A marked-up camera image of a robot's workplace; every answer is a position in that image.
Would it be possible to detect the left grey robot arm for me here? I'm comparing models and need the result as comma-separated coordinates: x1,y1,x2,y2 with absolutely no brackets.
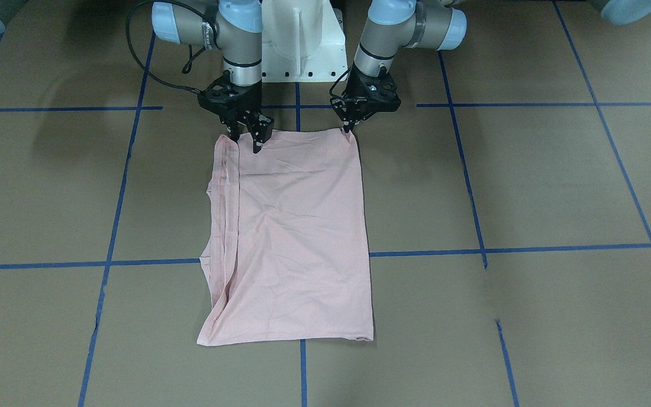
329,1,651,132

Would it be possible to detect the brown paper table cover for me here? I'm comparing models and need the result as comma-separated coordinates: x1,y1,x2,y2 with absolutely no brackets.
0,1,651,406

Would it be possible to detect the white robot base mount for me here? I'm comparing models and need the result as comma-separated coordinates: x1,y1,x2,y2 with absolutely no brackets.
261,1,348,83

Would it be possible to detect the pink Snoopy t-shirt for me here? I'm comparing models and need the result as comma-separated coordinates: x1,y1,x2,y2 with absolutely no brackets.
197,127,375,346

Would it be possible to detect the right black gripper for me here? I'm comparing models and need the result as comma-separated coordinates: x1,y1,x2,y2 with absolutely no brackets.
197,71,275,154

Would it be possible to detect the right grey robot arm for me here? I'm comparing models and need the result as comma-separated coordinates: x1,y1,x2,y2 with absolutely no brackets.
124,1,274,154

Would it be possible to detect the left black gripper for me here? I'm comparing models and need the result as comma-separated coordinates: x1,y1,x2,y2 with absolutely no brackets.
329,65,401,132

